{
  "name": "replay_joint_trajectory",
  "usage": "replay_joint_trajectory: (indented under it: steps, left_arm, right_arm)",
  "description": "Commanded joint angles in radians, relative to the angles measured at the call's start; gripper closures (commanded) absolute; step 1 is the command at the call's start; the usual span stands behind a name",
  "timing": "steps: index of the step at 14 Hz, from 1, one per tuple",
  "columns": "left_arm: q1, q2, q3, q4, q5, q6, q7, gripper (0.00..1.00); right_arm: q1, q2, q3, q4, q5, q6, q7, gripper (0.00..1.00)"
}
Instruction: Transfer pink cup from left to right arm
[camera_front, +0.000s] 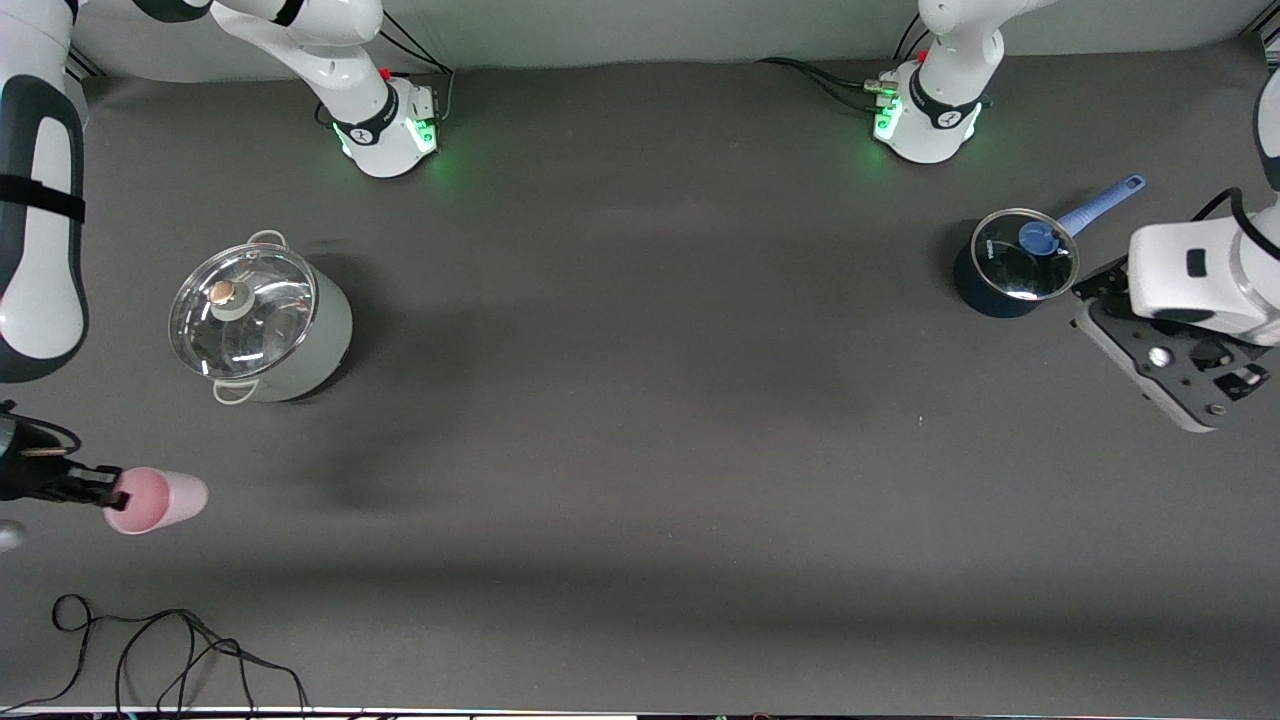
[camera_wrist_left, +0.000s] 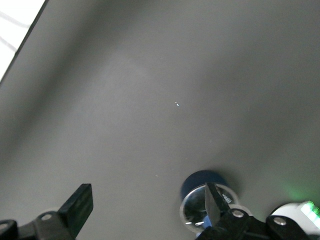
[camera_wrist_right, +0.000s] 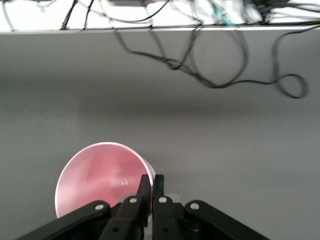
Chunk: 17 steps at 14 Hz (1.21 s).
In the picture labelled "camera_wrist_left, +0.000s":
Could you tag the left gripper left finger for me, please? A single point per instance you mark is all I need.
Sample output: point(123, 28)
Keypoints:
point(77, 205)

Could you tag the glass lid with blue knob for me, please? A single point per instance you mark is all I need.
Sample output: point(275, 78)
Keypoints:
point(193, 207)

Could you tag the dark blue saucepan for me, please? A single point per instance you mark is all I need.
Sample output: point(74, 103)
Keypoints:
point(197, 178)

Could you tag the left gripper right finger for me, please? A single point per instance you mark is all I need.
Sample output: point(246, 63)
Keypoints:
point(225, 222)

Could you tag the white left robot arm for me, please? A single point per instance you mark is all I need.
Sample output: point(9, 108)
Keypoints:
point(287, 208)

